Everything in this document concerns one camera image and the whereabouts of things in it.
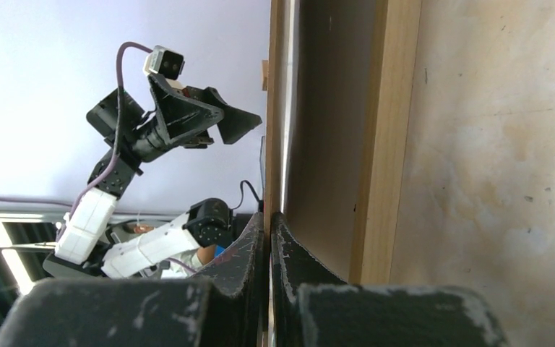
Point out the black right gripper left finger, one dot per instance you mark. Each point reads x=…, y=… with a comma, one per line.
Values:
x=218, y=306

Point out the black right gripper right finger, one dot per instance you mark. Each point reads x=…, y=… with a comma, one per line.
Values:
x=315, y=307

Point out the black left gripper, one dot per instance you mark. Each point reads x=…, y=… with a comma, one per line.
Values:
x=181, y=121

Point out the light wooden picture frame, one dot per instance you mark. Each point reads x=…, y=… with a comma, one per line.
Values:
x=385, y=131

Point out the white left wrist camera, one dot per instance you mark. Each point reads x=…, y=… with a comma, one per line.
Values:
x=165, y=62

